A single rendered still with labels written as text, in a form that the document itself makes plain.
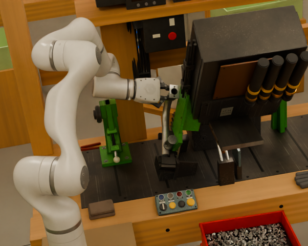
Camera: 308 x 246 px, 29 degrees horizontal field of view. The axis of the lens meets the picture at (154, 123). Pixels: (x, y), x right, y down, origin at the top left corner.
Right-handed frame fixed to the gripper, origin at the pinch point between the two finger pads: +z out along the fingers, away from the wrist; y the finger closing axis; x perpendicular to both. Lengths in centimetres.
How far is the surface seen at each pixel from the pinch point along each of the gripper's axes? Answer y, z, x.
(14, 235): -45, -55, 158
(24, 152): 22, -52, 226
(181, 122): -13.5, 2.7, -5.1
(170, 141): -19.8, 0.1, 0.3
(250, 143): -23.8, 25.1, -19.9
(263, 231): -56, 29, -19
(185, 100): -6.1, 2.6, -10.8
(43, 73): 15, -50, 32
